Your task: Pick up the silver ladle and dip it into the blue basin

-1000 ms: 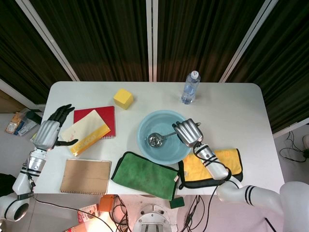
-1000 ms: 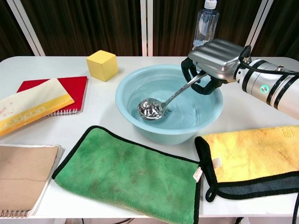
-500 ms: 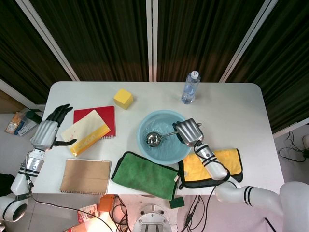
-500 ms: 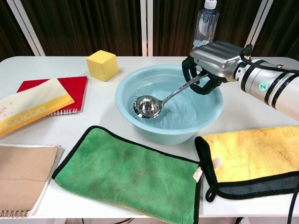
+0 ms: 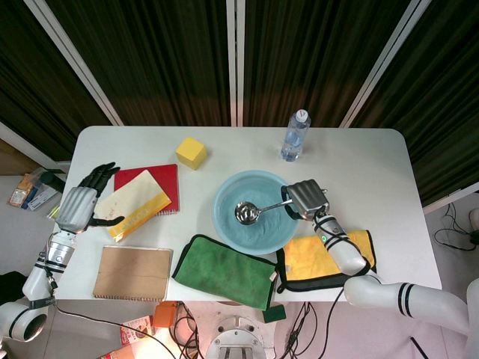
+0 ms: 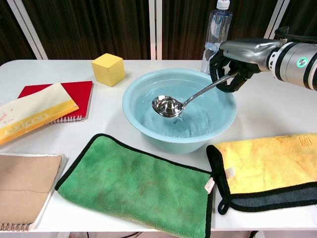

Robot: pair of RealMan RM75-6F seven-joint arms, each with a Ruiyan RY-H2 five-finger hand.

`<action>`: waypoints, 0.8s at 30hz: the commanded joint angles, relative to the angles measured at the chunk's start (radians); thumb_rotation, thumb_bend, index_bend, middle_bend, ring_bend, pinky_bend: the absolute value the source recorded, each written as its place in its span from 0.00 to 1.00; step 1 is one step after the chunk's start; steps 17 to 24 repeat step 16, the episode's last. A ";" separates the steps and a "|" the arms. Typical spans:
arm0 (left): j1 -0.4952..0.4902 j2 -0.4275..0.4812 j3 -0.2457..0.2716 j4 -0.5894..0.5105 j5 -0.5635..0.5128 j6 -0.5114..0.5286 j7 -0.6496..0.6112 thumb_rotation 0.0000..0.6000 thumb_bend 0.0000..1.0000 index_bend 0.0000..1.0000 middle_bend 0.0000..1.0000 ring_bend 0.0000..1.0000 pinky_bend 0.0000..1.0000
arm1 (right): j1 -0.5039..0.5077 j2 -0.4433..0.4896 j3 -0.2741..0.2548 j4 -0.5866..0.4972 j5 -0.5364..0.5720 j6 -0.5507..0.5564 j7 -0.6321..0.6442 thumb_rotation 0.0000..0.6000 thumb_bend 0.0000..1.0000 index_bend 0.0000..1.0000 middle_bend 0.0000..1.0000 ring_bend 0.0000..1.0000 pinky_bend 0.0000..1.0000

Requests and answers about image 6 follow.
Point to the clear plastic water bottle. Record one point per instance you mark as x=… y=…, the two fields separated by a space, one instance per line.
x=215 y=27

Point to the yellow grey microfiber cloth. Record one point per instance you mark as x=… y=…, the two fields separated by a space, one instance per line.
x=267 y=166

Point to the green microfiber cloth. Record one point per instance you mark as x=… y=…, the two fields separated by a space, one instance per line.
x=136 y=188

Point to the cream yellow lexicon book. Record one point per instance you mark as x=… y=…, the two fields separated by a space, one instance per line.
x=37 y=111

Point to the dark pleated curtain panel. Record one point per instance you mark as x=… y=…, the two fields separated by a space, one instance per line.
x=10 y=29
x=185 y=27
x=304 y=15
x=86 y=27

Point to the brown kraft spiral notebook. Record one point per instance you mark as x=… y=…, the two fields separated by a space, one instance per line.
x=24 y=186

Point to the light blue plastic basin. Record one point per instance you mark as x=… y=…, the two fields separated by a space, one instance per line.
x=148 y=138

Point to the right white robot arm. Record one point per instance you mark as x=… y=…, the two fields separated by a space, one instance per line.
x=294 y=64

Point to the white partition frame post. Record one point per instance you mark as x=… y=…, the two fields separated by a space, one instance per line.
x=155 y=29
x=280 y=12
x=32 y=37

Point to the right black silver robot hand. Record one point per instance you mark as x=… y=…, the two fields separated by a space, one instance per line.
x=245 y=52

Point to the stainless steel ladle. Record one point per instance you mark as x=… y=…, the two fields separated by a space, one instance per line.
x=166 y=106

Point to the yellow cube block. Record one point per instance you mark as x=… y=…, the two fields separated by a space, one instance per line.
x=107 y=70

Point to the red spiral notebook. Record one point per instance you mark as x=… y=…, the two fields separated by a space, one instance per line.
x=80 y=96

